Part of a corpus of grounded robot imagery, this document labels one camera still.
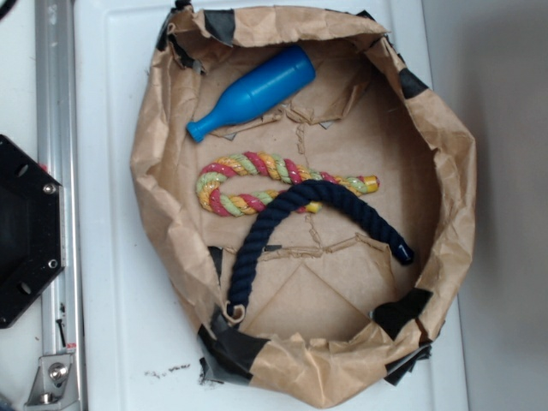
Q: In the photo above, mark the blue plastic bottle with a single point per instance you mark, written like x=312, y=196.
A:
x=257, y=91

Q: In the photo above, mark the brown paper bag bin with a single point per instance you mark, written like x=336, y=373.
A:
x=331, y=311

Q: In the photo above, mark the white plastic tray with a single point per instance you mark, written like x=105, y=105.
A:
x=140, y=351

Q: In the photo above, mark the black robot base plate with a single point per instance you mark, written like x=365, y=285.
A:
x=31, y=231

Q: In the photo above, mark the aluminium extrusion rail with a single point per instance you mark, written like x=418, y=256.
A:
x=61, y=302

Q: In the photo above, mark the metal corner bracket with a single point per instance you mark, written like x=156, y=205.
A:
x=54, y=386

